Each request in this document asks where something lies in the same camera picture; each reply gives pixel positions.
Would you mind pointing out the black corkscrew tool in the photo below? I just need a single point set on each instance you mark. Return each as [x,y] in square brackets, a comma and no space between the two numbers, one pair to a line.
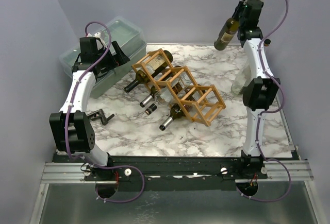
[100,114]

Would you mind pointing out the tall clear glass bottle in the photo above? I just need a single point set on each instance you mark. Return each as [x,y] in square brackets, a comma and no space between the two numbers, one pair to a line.
[242,79]

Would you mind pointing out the green wine bottle white label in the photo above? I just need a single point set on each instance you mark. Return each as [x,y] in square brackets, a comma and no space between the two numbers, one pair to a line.
[166,98]

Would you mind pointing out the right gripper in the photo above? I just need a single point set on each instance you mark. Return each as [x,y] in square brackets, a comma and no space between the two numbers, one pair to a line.
[238,13]

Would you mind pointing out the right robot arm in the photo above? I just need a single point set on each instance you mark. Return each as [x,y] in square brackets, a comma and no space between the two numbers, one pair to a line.
[261,88]

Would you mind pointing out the clear square liquor bottle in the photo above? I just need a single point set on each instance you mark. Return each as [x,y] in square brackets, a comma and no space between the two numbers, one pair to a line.
[184,81]

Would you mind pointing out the clear bottle black cap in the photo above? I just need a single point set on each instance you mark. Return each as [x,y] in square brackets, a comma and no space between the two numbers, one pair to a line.
[266,42]

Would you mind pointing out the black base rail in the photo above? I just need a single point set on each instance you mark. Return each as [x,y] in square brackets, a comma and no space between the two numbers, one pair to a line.
[134,174]

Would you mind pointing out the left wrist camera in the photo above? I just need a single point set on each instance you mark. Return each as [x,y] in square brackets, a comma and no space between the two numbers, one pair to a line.
[100,37]

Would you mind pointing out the green wine bottle brown label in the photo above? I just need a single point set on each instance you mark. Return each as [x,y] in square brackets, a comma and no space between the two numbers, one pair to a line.
[153,91]

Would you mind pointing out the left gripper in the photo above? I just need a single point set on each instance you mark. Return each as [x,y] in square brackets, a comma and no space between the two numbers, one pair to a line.
[115,60]

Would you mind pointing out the wooden wine rack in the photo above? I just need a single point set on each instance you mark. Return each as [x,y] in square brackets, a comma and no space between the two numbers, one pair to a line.
[201,104]

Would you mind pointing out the dark green wine bottle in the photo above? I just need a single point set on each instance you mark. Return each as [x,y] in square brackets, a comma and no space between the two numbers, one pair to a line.
[154,67]

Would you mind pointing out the green bottle silver capsule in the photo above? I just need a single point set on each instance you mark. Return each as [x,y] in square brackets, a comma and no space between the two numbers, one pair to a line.
[227,32]

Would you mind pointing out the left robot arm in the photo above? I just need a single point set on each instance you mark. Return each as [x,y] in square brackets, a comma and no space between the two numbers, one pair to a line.
[71,128]

